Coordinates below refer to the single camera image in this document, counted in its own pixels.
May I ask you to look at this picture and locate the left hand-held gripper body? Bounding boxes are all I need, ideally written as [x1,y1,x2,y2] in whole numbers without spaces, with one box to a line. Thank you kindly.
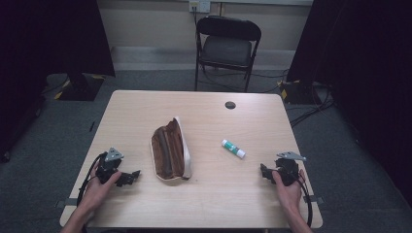
[95,147,125,185]

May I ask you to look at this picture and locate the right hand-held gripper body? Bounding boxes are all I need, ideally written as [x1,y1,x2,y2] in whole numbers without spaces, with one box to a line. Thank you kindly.
[274,150,307,187]

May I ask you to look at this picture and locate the person's right hand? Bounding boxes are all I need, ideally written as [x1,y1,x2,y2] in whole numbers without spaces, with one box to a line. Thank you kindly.
[271,168,307,216]

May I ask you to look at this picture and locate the person's left hand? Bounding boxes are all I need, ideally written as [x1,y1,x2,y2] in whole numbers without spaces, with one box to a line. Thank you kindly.
[77,161,122,216]

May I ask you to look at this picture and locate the green and white glue stick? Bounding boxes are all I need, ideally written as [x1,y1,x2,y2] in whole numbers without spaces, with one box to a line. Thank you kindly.
[221,139,247,160]

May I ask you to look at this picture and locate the brown and white pencil case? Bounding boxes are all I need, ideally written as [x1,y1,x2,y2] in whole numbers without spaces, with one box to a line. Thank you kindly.
[149,116,193,182]

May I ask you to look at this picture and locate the black stand base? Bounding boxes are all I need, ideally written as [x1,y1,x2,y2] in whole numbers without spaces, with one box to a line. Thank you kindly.
[57,73,107,102]
[279,79,324,106]

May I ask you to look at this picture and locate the black folding chair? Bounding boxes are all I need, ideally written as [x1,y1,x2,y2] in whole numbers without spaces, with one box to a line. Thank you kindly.
[194,15,262,93]

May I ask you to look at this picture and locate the black curtain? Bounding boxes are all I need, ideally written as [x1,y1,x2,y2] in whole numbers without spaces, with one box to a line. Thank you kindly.
[0,0,117,163]
[286,0,412,198]

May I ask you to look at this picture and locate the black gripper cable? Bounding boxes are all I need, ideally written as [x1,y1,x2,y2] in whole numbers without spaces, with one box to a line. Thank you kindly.
[294,176,314,228]
[76,150,109,207]

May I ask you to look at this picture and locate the grey strap on table edge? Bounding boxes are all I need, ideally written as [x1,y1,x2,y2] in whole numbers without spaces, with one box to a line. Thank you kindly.
[53,197,80,209]
[303,194,325,205]

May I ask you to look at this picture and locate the black floor cables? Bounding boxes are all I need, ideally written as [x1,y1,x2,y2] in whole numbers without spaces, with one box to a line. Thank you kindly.
[289,84,336,128]

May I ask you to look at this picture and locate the white wall socket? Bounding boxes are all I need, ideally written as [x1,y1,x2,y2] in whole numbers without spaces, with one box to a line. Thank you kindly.
[189,0,212,15]

